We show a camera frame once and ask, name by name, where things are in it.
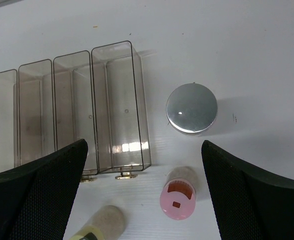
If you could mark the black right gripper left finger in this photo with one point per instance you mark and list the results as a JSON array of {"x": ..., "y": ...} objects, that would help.
[{"x": 36, "y": 198}]

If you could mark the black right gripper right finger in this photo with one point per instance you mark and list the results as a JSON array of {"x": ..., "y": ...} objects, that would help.
[{"x": 249, "y": 203}]

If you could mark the pink-cap spice bottle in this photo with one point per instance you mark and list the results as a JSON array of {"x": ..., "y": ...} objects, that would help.
[{"x": 179, "y": 194}]

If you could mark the silver-lid blue-label jar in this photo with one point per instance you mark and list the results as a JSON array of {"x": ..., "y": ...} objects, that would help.
[{"x": 191, "y": 109}]

